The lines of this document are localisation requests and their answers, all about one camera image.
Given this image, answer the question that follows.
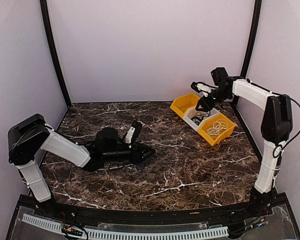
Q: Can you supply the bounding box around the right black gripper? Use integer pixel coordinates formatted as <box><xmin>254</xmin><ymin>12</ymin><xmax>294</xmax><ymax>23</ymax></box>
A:
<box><xmin>197</xmin><ymin>87</ymin><xmax>232</xmax><ymax>112</ymax></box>

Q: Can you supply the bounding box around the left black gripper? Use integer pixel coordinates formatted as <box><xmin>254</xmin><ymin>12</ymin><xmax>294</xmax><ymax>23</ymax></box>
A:
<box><xmin>103</xmin><ymin>140</ymin><xmax>156</xmax><ymax>165</ymax></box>

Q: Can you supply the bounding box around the black cable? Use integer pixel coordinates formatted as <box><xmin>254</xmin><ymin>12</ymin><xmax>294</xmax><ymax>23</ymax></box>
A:
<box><xmin>191</xmin><ymin>111</ymin><xmax>212</xmax><ymax>126</ymax></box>

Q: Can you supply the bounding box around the white cable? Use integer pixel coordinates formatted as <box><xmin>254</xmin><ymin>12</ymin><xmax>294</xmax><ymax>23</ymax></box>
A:
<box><xmin>206</xmin><ymin>118</ymin><xmax>231</xmax><ymax>137</ymax></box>

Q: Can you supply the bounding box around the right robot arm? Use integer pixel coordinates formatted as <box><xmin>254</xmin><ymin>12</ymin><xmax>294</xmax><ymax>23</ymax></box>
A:
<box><xmin>191</xmin><ymin>67</ymin><xmax>294</xmax><ymax>195</ymax></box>

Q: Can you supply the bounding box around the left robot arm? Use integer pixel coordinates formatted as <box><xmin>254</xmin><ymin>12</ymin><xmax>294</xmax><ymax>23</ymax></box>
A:
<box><xmin>7</xmin><ymin>113</ymin><xmax>156</xmax><ymax>218</ymax></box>

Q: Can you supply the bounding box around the white plastic bin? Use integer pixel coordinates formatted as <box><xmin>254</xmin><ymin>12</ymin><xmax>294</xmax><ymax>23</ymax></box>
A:
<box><xmin>182</xmin><ymin>107</ymin><xmax>221</xmax><ymax>132</ymax></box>

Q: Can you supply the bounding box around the far yellow plastic bin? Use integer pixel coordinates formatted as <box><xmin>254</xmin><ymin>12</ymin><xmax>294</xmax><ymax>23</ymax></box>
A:
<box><xmin>170</xmin><ymin>93</ymin><xmax>200</xmax><ymax>118</ymax></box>

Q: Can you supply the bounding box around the yellow plastic bin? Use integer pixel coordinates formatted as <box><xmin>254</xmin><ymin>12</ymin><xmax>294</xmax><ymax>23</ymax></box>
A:
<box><xmin>197</xmin><ymin>113</ymin><xmax>237</xmax><ymax>147</ymax></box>
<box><xmin>170</xmin><ymin>93</ymin><xmax>200</xmax><ymax>118</ymax></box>

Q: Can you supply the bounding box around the near yellow plastic bin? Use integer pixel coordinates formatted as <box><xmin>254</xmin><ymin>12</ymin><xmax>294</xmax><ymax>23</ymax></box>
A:
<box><xmin>197</xmin><ymin>113</ymin><xmax>237</xmax><ymax>147</ymax></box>

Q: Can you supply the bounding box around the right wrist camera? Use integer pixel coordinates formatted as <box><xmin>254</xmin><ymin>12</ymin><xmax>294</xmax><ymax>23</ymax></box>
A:
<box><xmin>190</xmin><ymin>81</ymin><xmax>216</xmax><ymax>97</ymax></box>

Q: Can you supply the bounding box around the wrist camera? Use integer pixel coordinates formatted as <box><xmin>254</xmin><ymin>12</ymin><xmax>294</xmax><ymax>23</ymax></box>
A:
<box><xmin>190</xmin><ymin>81</ymin><xmax>216</xmax><ymax>97</ymax></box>
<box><xmin>122</xmin><ymin>120</ymin><xmax>142</xmax><ymax>145</ymax></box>

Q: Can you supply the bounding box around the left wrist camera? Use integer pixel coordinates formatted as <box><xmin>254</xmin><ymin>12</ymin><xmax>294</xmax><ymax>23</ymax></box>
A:
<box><xmin>122</xmin><ymin>120</ymin><xmax>142</xmax><ymax>145</ymax></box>

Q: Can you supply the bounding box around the white slotted cable duct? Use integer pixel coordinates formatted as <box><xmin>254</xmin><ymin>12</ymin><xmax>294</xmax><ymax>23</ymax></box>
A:
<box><xmin>21</xmin><ymin>213</ymin><xmax>229</xmax><ymax>240</ymax></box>

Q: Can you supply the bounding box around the right black frame post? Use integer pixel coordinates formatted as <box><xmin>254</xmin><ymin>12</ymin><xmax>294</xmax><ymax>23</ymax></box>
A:
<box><xmin>240</xmin><ymin>0</ymin><xmax>262</xmax><ymax>78</ymax></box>

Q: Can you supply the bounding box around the black frame post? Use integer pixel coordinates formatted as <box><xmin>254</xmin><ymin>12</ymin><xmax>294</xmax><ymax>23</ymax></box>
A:
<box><xmin>39</xmin><ymin>0</ymin><xmax>72</xmax><ymax>108</ymax></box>
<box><xmin>240</xmin><ymin>0</ymin><xmax>262</xmax><ymax>78</ymax></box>

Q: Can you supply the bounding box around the black front rail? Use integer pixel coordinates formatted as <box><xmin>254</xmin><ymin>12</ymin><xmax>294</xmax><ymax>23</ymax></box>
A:
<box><xmin>29</xmin><ymin>201</ymin><xmax>273</xmax><ymax>226</ymax></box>

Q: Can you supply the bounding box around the left black frame post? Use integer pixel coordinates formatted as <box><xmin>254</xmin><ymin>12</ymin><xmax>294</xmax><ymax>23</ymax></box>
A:
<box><xmin>39</xmin><ymin>0</ymin><xmax>72</xmax><ymax>108</ymax></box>

